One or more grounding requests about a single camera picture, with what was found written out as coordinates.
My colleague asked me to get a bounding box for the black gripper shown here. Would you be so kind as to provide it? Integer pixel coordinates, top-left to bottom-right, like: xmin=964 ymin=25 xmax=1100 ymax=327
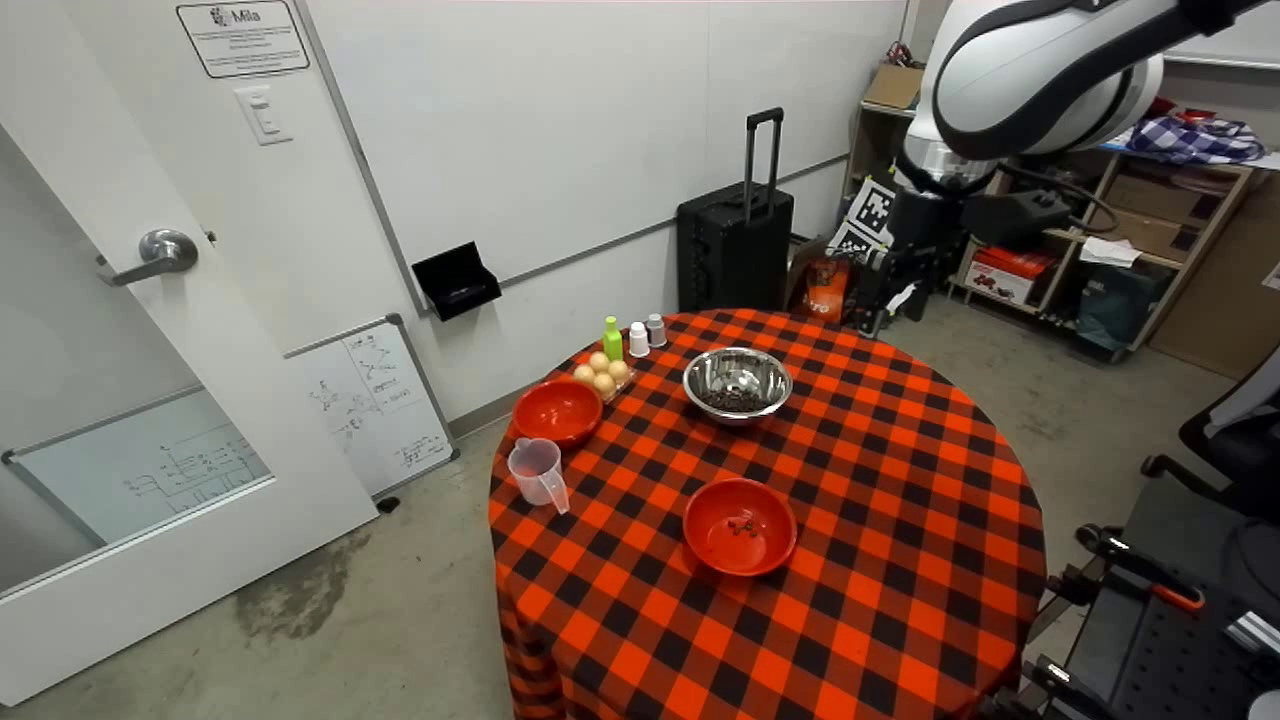
xmin=875 ymin=179 xmax=983 ymax=295

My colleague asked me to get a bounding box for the red plastic bowl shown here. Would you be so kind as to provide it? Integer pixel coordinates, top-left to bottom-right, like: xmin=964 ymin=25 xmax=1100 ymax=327
xmin=680 ymin=473 xmax=803 ymax=583
xmin=508 ymin=374 xmax=607 ymax=452

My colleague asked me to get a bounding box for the silver metal bowl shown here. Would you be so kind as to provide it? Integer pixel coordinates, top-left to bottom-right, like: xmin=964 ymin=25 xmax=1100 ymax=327
xmin=680 ymin=343 xmax=795 ymax=426

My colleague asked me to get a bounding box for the red white box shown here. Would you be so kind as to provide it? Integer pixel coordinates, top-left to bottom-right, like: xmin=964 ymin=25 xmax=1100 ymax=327
xmin=964 ymin=244 xmax=1060 ymax=311

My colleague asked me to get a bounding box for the orange black toy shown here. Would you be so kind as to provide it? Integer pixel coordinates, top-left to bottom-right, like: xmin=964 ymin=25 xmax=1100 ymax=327
xmin=790 ymin=244 xmax=866 ymax=327

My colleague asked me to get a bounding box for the black rolling suitcase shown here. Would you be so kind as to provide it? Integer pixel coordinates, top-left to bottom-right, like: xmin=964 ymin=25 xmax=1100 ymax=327
xmin=672 ymin=103 xmax=801 ymax=318

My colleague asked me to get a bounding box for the dark green bag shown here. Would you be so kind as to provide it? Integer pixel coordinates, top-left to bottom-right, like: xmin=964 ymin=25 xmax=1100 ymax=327
xmin=1070 ymin=268 xmax=1161 ymax=359

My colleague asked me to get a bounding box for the wide brown cardboard box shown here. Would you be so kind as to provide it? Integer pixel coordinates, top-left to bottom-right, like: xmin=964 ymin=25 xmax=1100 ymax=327
xmin=1100 ymin=165 xmax=1251 ymax=264

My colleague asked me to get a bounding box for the wooden shelf unit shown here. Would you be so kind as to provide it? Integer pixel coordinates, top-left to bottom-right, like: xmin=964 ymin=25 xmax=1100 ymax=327
xmin=851 ymin=94 xmax=1265 ymax=359

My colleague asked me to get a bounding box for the blue plaid cloth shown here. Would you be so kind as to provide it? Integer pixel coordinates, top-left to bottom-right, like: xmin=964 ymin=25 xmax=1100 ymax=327
xmin=1130 ymin=103 xmax=1265 ymax=173

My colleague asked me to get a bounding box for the large flat cardboard sheet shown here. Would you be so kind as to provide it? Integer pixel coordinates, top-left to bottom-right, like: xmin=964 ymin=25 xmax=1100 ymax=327
xmin=1148 ymin=185 xmax=1280 ymax=382

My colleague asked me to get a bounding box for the orange black plaid tablecloth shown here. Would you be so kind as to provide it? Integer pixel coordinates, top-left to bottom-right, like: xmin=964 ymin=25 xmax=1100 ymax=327
xmin=484 ymin=304 xmax=1052 ymax=720

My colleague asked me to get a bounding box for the black office chair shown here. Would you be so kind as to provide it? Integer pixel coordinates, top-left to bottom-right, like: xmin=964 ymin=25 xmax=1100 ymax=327
xmin=1140 ymin=347 xmax=1280 ymax=536

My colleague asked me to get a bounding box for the clear plastic measuring cup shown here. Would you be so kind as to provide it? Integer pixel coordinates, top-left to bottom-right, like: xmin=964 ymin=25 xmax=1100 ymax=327
xmin=504 ymin=433 xmax=577 ymax=519

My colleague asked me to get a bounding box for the black perforated robot table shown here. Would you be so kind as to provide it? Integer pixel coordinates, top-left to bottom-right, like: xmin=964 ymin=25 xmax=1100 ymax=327
xmin=978 ymin=473 xmax=1280 ymax=720

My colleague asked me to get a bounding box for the small leaning whiteboard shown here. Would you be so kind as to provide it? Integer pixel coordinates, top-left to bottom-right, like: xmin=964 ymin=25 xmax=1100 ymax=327
xmin=284 ymin=311 xmax=462 ymax=500

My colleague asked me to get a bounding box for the white door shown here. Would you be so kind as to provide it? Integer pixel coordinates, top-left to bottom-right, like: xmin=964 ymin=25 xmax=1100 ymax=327
xmin=0 ymin=0 xmax=385 ymax=711

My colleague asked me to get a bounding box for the large wall whiteboard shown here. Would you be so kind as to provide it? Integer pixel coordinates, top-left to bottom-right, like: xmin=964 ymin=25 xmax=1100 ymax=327
xmin=294 ymin=0 xmax=936 ymax=325

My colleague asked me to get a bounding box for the black clamp orange handle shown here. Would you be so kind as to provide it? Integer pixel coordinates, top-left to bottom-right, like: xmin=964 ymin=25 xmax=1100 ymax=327
xmin=1025 ymin=652 xmax=1137 ymax=720
xmin=1073 ymin=519 xmax=1211 ymax=620

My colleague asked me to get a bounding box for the black wall holder box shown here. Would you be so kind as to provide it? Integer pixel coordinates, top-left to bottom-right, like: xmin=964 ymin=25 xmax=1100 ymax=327
xmin=408 ymin=238 xmax=508 ymax=325

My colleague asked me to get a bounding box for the aluminium rail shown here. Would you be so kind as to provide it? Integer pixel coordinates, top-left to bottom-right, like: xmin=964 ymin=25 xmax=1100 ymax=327
xmin=1219 ymin=603 xmax=1280 ymax=658

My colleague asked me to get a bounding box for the white light switch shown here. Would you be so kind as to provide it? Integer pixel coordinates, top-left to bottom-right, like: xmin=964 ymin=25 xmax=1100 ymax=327
xmin=236 ymin=83 xmax=298 ymax=150

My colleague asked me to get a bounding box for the white wall sign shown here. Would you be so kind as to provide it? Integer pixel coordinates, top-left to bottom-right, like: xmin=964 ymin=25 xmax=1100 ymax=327
xmin=173 ymin=0 xmax=315 ymax=83

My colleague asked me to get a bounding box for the silver door lever handle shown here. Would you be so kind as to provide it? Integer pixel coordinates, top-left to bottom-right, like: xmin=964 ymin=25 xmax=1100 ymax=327
xmin=97 ymin=223 xmax=204 ymax=291

